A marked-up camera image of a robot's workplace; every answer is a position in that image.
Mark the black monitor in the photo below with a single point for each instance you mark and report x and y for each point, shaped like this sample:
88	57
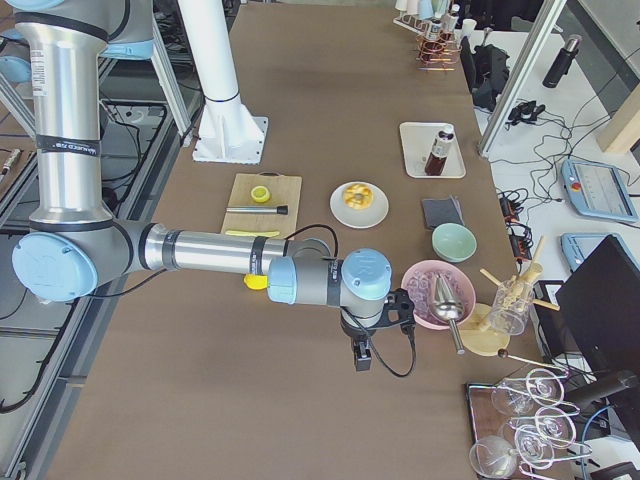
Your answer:
599	303

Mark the black thermos bottle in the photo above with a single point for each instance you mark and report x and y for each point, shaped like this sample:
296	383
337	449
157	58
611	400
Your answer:
563	61

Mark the tea bottle in rack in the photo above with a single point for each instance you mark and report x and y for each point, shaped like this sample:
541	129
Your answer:
433	30

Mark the white round plate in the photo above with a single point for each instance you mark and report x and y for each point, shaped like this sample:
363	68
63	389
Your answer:
359	219

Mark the copper wire bottle rack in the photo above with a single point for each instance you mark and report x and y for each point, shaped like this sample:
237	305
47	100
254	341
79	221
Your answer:
441	55

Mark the dark tea bottle on tray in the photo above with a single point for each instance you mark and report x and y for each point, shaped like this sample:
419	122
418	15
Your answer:
439	151

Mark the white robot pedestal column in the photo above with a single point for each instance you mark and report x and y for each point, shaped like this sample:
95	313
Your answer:
227	133

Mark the half lemon slice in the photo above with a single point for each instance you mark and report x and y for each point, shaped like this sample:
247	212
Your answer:
260	194

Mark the yellow lemon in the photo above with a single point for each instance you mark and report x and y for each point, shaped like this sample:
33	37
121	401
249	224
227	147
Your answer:
256	282

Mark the grey folded cloth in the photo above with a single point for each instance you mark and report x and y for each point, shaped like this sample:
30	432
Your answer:
441	211

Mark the white rabbit tray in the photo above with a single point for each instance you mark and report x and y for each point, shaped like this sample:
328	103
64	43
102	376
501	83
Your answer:
417	139

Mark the steel muddler black tip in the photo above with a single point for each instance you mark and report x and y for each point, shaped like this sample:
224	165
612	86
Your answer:
259	209

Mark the twisted glazed donut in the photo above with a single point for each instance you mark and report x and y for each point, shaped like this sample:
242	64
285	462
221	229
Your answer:
358	196

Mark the yellow plastic knife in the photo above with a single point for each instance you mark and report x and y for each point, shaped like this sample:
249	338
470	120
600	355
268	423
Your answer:
246	233

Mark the bamboo cutting board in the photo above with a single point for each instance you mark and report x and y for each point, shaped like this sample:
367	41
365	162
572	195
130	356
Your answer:
285	190

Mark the wooden cup tree stand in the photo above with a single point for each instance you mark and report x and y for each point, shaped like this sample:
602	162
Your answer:
477	334

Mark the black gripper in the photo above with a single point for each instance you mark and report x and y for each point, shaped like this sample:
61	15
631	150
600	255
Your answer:
356	333

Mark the pink bowl with ice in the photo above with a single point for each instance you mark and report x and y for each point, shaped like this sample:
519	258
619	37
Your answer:
418	281

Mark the blue teach pendant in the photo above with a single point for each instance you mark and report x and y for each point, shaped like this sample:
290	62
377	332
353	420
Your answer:
597	190
576	247

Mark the mint green bowl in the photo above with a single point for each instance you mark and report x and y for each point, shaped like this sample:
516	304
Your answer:
454	242

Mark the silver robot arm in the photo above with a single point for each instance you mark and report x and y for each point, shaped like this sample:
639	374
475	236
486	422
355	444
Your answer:
76	244

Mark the wine glass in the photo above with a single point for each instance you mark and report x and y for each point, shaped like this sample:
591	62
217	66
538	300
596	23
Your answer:
551	423
534	450
493	457
520	396

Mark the steel ice scoop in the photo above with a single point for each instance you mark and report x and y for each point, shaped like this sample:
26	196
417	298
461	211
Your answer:
446	307

